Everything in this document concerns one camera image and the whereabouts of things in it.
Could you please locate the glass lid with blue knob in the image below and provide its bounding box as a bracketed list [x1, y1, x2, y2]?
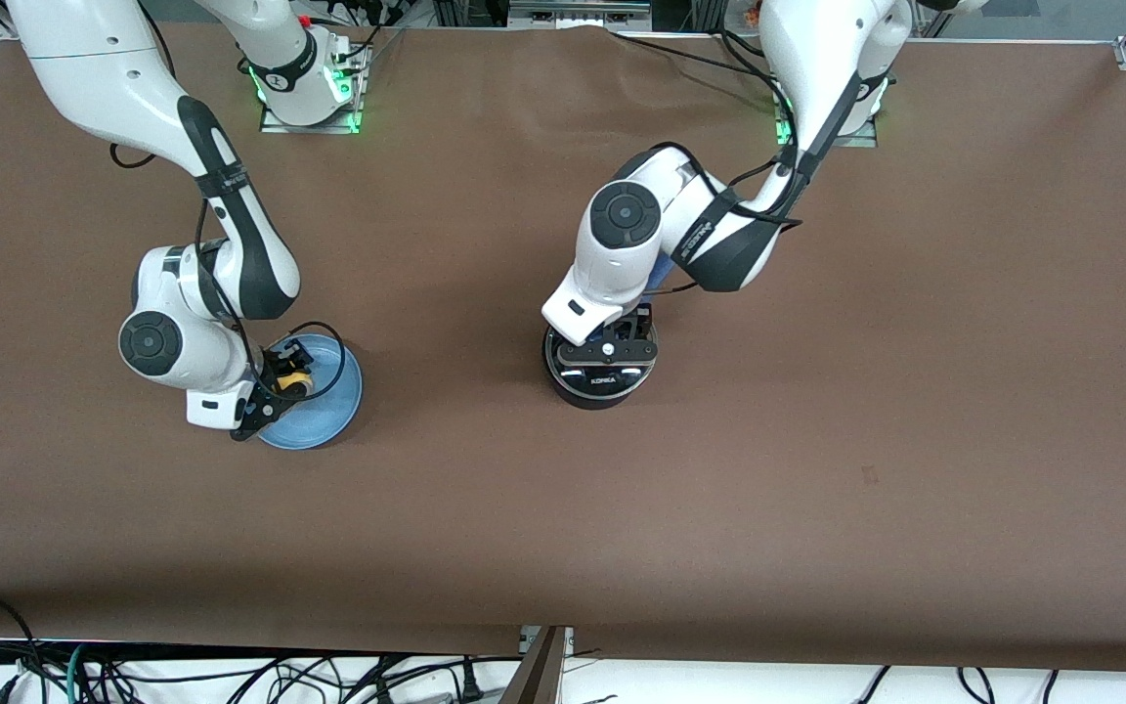
[545, 328, 660, 402]

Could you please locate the blue round plate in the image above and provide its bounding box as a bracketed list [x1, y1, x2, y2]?
[255, 334, 365, 451]

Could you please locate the brown table cover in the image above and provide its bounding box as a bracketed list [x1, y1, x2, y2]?
[0, 18, 1126, 674]

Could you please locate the grey metal box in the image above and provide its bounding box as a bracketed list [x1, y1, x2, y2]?
[508, 0, 653, 31]

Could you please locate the black pot with blue handle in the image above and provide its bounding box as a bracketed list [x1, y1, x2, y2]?
[543, 256, 674, 411]

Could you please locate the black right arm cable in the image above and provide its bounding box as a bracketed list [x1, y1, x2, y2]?
[109, 142, 348, 404]

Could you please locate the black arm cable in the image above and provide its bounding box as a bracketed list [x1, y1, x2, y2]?
[656, 29, 813, 296]
[109, 142, 348, 404]

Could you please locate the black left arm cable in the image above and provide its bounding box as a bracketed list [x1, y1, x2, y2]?
[656, 29, 813, 296]

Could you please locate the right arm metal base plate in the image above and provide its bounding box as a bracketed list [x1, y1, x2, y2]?
[258, 29, 369, 135]

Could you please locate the black cable lying on cover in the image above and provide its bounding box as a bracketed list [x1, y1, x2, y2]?
[612, 29, 781, 81]

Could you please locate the aluminium frame post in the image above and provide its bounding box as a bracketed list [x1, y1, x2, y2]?
[498, 625, 576, 704]

